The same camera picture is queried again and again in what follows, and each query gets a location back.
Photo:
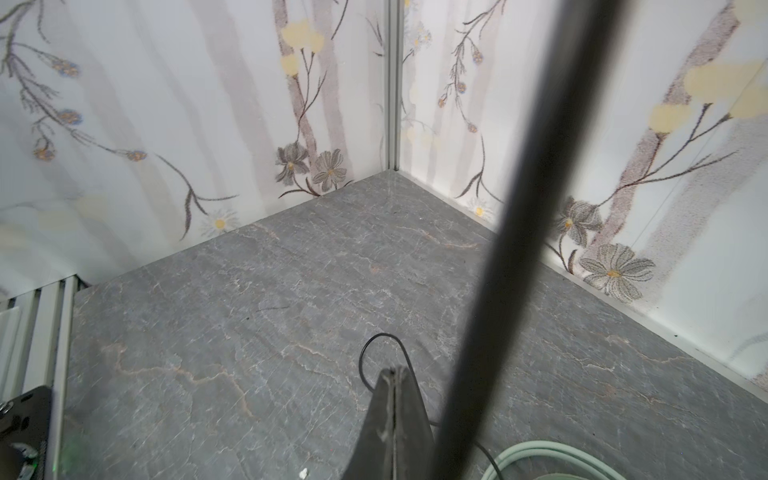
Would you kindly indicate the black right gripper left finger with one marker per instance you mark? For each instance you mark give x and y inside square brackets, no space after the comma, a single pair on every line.
[373,455]

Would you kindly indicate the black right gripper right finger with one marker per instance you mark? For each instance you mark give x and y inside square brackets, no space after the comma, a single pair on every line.
[413,437]

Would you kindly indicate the mint green headphones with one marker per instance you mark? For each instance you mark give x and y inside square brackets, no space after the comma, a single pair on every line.
[571,456]

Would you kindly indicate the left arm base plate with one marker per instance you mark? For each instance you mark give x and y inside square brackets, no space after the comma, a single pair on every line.
[25,426]

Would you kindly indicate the aluminium frame rail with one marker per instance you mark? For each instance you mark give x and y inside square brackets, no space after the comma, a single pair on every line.
[36,337]

